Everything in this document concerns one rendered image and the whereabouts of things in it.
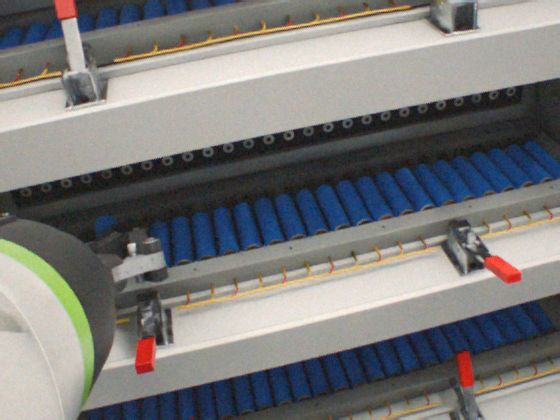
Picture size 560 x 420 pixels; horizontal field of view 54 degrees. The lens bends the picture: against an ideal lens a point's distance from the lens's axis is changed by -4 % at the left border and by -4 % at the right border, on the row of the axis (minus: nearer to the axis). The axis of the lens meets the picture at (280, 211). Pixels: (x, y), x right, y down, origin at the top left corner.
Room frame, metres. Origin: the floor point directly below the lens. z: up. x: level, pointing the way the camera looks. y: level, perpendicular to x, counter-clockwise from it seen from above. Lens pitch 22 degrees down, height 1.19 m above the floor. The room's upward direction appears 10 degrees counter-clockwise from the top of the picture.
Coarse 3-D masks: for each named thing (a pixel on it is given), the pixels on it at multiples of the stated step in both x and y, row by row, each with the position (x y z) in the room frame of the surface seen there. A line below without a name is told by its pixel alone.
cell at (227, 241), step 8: (224, 208) 0.51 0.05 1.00; (216, 216) 0.50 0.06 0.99; (224, 216) 0.50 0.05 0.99; (216, 224) 0.49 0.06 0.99; (224, 224) 0.49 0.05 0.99; (232, 224) 0.49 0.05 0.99; (216, 232) 0.48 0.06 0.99; (224, 232) 0.47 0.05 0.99; (232, 232) 0.48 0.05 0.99; (224, 240) 0.46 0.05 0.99; (232, 240) 0.46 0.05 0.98; (224, 248) 0.45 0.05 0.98; (232, 248) 0.45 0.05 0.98
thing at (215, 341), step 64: (384, 128) 0.57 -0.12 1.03; (448, 128) 0.58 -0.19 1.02; (128, 192) 0.54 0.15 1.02; (512, 256) 0.41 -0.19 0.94; (192, 320) 0.40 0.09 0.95; (256, 320) 0.39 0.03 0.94; (320, 320) 0.38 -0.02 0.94; (384, 320) 0.39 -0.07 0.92; (448, 320) 0.40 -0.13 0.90; (128, 384) 0.37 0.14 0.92; (192, 384) 0.38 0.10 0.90
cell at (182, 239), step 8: (176, 224) 0.50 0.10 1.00; (184, 224) 0.50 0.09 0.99; (176, 232) 0.49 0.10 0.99; (184, 232) 0.48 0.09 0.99; (176, 240) 0.48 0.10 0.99; (184, 240) 0.47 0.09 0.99; (176, 248) 0.46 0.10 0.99; (184, 248) 0.46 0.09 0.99; (192, 248) 0.47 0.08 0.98; (176, 256) 0.45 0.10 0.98; (184, 256) 0.45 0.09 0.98; (192, 256) 0.46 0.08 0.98; (176, 264) 0.45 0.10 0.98
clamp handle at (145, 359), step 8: (144, 312) 0.38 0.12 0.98; (152, 312) 0.38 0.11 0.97; (144, 320) 0.38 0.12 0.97; (152, 320) 0.38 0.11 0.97; (144, 328) 0.37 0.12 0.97; (152, 328) 0.37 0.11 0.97; (144, 336) 0.36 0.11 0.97; (152, 336) 0.35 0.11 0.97; (144, 344) 0.34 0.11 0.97; (152, 344) 0.34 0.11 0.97; (136, 352) 0.33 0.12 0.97; (144, 352) 0.33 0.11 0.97; (152, 352) 0.33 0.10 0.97; (136, 360) 0.32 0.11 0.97; (144, 360) 0.32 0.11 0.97; (152, 360) 0.32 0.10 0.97; (136, 368) 0.31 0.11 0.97; (144, 368) 0.31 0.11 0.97; (152, 368) 0.31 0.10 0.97
